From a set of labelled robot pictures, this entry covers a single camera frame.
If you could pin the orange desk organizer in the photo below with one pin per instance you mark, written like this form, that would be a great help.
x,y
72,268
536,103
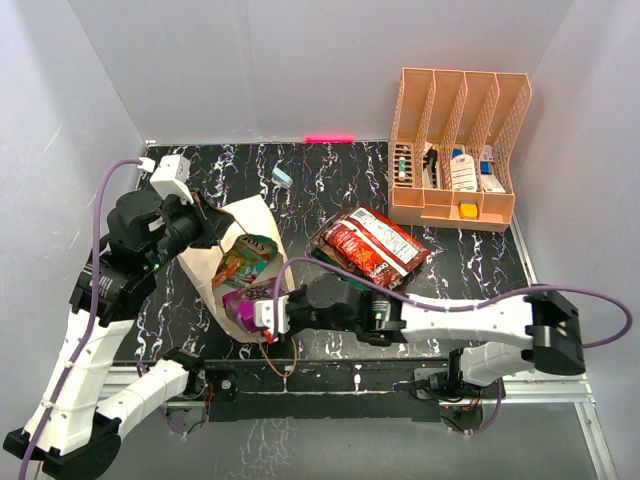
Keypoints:
x,y
440,114

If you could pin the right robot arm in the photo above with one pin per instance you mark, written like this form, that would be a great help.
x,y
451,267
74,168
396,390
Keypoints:
x,y
507,335

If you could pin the light blue stapler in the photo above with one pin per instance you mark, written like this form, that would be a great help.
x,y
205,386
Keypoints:
x,y
281,179

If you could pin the green chips bag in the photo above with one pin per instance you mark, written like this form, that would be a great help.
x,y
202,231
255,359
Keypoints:
x,y
345,266

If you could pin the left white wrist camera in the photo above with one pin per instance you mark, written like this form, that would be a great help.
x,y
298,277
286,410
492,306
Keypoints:
x,y
169,177

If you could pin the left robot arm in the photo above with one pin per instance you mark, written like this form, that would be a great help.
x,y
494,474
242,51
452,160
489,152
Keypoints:
x,y
74,433

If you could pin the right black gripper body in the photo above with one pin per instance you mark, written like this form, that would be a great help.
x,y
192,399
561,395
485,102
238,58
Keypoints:
x,y
306,315

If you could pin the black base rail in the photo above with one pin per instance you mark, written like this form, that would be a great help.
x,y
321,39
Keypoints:
x,y
330,389

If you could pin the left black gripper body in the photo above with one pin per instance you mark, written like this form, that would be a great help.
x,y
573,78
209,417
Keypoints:
x,y
187,224

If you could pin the pink tape strip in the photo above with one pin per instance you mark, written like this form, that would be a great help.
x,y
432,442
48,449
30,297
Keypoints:
x,y
328,139

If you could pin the purple snack packet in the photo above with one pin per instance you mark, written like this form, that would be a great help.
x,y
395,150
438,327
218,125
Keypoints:
x,y
238,306

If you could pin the red Doritos chips bag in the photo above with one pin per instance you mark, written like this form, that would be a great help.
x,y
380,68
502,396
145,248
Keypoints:
x,y
384,253

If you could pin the brown paper bag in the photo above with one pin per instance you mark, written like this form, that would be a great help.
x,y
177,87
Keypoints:
x,y
251,216

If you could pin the red brown snack box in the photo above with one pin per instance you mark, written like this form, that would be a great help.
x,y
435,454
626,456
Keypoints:
x,y
318,240

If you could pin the colourful candy packet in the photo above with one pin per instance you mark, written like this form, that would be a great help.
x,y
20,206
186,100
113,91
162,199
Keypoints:
x,y
244,261

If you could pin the yellow sticky notes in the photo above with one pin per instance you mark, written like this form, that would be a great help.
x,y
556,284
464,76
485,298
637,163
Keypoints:
x,y
468,211

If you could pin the white labelled bottle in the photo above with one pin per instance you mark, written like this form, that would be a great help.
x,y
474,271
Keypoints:
x,y
463,173

